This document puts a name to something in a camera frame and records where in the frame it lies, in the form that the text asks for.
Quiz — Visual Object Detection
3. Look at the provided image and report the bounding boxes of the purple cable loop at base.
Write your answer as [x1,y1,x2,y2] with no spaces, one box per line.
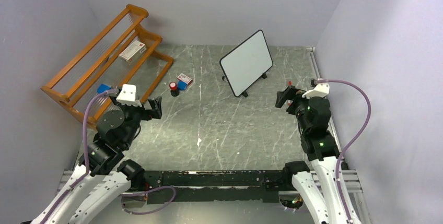
[121,185,177,216]

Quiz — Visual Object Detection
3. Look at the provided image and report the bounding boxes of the black base frame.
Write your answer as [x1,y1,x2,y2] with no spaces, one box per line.
[144,170,295,204]

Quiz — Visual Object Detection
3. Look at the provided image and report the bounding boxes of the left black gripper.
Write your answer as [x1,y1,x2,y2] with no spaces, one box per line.
[110,94,161,147]

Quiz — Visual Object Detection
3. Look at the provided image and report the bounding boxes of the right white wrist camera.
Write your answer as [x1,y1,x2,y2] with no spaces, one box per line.
[302,82,330,99]

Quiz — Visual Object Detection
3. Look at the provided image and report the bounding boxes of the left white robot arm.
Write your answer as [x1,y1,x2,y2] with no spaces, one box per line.
[31,95,162,223]

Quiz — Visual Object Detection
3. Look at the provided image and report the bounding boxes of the black framed whiteboard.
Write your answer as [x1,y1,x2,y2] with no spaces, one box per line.
[219,29,273,97]

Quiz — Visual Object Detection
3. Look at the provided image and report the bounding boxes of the blue block on rack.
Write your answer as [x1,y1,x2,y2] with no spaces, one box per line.
[96,84,111,94]

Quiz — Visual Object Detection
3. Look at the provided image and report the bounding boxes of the red white small box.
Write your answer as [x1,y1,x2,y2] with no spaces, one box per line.
[177,73,193,86]

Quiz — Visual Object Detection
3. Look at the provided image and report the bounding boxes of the white red box on rack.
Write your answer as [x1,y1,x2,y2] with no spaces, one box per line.
[119,40,147,63]

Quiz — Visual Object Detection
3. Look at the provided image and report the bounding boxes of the aluminium rail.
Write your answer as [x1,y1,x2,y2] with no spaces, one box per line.
[306,46,372,224]

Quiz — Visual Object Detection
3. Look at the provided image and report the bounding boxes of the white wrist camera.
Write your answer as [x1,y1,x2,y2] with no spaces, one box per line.
[302,82,330,99]
[116,84,141,107]

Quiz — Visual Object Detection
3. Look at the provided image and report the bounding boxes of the blue small block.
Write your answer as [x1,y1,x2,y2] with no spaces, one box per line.
[177,80,188,91]

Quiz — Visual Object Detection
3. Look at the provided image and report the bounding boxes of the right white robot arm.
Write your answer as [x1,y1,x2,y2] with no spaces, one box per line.
[275,85,361,223]

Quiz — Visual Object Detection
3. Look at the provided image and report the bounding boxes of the orange wooden rack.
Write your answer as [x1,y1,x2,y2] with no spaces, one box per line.
[41,4,174,122]

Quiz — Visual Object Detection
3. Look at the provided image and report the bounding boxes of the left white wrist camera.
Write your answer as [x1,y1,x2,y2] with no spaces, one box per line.
[116,84,141,107]

